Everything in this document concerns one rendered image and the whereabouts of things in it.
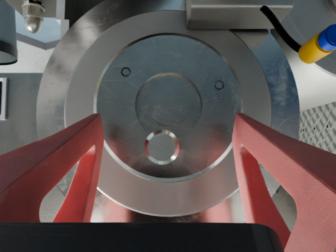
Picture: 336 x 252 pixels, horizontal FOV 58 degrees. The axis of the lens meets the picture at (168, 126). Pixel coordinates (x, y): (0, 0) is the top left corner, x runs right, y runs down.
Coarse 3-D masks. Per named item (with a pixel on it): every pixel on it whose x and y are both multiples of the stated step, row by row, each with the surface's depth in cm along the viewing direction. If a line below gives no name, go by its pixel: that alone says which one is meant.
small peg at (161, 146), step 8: (152, 136) 12; (160, 136) 12; (168, 136) 12; (144, 144) 12; (152, 144) 12; (160, 144) 12; (168, 144) 12; (176, 144) 12; (152, 152) 12; (160, 152) 12; (168, 152) 12; (176, 152) 12; (152, 160) 12; (160, 160) 12; (168, 160) 12
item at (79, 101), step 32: (128, 32) 17; (160, 32) 17; (192, 32) 17; (224, 32) 17; (96, 64) 17; (256, 64) 17; (256, 96) 17; (224, 160) 16; (128, 192) 16; (160, 192) 16; (192, 192) 16; (224, 192) 16
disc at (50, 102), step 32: (128, 0) 17; (160, 0) 17; (96, 32) 17; (256, 32) 17; (64, 64) 17; (288, 64) 17; (64, 96) 17; (288, 96) 17; (288, 128) 17; (64, 192) 16; (96, 192) 16
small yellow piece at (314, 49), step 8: (264, 8) 14; (272, 16) 14; (272, 24) 14; (280, 24) 14; (280, 32) 14; (320, 32) 11; (328, 32) 11; (288, 40) 14; (312, 40) 12; (320, 40) 11; (328, 40) 11; (296, 48) 13; (304, 48) 12; (312, 48) 12; (320, 48) 12; (328, 48) 11; (304, 56) 13; (312, 56) 12; (320, 56) 12
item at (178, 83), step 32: (128, 64) 15; (160, 64) 15; (192, 64) 15; (224, 64) 15; (96, 96) 15; (128, 96) 15; (160, 96) 15; (192, 96) 15; (224, 96) 15; (128, 128) 15; (160, 128) 15; (192, 128) 15; (224, 128) 15; (128, 160) 15; (192, 160) 15
